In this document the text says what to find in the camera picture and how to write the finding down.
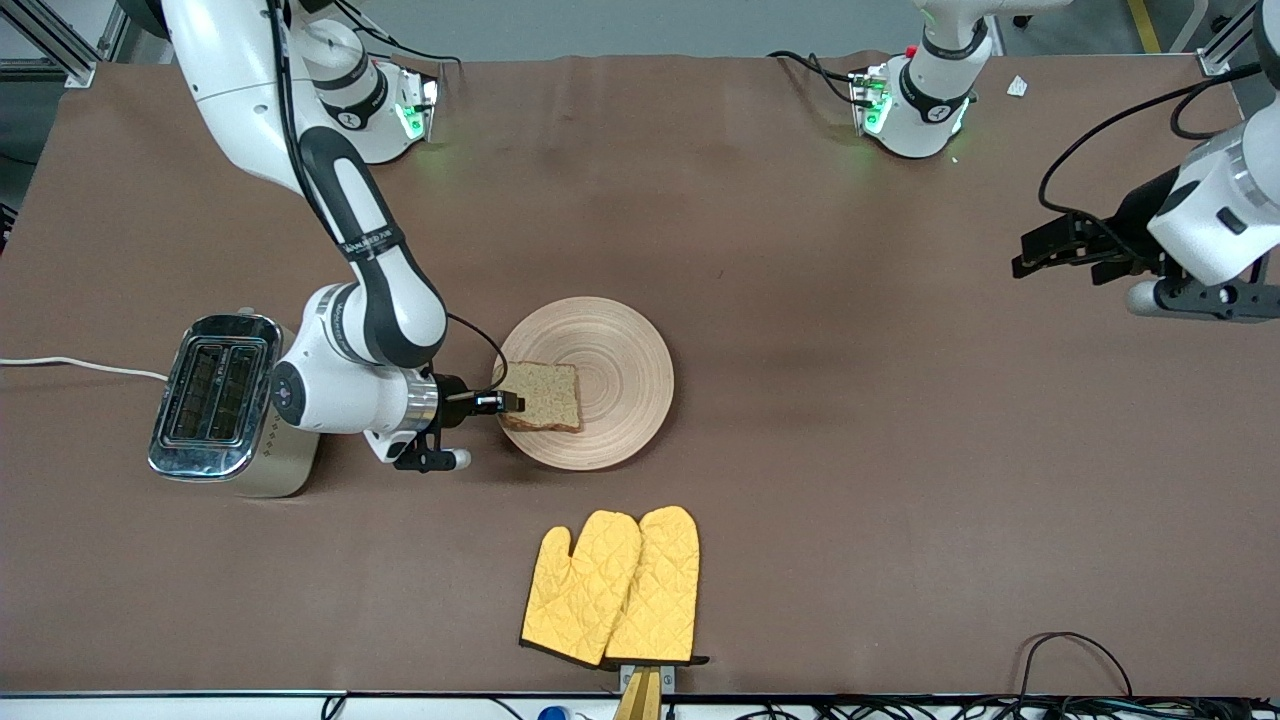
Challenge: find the brown bread toast slice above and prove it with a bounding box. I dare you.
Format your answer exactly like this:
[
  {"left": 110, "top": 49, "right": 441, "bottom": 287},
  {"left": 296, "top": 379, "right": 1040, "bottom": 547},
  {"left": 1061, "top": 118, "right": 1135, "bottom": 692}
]
[{"left": 497, "top": 361, "right": 583, "bottom": 434}]

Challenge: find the round light wooden plate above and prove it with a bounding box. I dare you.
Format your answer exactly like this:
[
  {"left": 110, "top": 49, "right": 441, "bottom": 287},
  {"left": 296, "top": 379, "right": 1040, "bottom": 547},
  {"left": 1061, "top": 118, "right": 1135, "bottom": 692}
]
[{"left": 491, "top": 296, "right": 675, "bottom": 472}]

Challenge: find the yellow quilted oven mitt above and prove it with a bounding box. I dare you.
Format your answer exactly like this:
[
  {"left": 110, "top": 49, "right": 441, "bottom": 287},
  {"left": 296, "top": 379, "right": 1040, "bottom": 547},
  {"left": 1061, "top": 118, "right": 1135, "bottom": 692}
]
[
  {"left": 520, "top": 510, "right": 643, "bottom": 669},
  {"left": 603, "top": 505, "right": 711, "bottom": 667}
]

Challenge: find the base connector box green light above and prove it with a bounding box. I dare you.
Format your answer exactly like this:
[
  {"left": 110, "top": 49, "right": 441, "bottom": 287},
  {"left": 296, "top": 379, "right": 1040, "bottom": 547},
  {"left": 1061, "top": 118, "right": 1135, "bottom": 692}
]
[
  {"left": 850, "top": 65, "right": 891, "bottom": 136},
  {"left": 395, "top": 65, "right": 443, "bottom": 143}
]

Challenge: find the beige chrome two-slot toaster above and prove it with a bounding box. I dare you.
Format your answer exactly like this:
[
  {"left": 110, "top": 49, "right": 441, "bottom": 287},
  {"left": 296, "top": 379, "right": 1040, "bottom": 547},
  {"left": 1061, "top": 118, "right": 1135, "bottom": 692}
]
[{"left": 148, "top": 308, "right": 321, "bottom": 499}]

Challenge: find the brown table cover mat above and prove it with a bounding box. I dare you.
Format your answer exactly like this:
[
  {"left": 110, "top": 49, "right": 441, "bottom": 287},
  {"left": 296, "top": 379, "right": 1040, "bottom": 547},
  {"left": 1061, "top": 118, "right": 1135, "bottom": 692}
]
[{"left": 0, "top": 52, "right": 1280, "bottom": 698}]

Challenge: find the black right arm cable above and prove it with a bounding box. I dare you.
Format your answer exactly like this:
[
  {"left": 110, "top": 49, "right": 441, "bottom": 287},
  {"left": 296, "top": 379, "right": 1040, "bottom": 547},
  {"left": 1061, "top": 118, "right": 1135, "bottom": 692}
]
[{"left": 265, "top": 0, "right": 513, "bottom": 401}]

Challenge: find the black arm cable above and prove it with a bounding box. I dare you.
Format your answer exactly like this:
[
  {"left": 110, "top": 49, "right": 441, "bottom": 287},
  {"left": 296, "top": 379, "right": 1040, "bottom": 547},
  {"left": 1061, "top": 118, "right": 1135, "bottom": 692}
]
[
  {"left": 1038, "top": 62, "right": 1263, "bottom": 263},
  {"left": 265, "top": 0, "right": 513, "bottom": 401}
]

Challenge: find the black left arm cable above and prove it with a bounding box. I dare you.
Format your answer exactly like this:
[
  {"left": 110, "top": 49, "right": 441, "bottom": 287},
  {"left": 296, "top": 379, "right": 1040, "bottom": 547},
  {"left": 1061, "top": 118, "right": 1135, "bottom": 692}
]
[{"left": 1038, "top": 62, "right": 1263, "bottom": 263}]

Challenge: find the aluminium frame profile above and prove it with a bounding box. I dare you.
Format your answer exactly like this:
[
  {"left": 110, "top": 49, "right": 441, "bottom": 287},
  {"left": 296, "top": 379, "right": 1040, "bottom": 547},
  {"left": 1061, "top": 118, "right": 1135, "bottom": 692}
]
[
  {"left": 0, "top": 0, "right": 133, "bottom": 89},
  {"left": 1195, "top": 0, "right": 1263, "bottom": 77}
]

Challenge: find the black base cable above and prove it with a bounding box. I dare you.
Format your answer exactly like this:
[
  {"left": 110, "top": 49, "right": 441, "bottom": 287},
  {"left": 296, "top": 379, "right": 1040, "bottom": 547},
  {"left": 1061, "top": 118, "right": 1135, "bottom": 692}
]
[{"left": 768, "top": 48, "right": 863, "bottom": 109}]

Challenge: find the black looped cable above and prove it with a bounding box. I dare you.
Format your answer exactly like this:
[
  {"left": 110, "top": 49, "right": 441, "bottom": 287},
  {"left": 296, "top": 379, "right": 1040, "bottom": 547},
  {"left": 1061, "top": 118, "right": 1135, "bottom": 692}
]
[{"left": 1015, "top": 632, "right": 1136, "bottom": 701}]

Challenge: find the white toaster power cable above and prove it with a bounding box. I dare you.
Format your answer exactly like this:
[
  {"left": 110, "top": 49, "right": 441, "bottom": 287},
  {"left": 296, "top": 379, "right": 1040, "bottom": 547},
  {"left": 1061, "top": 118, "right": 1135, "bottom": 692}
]
[{"left": 0, "top": 356, "right": 169, "bottom": 383}]

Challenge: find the black cable bundle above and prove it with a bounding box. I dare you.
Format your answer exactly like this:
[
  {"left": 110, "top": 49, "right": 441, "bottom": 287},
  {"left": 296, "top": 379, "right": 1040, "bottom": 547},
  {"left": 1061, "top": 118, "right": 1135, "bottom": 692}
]
[{"left": 660, "top": 694, "right": 1280, "bottom": 720}]

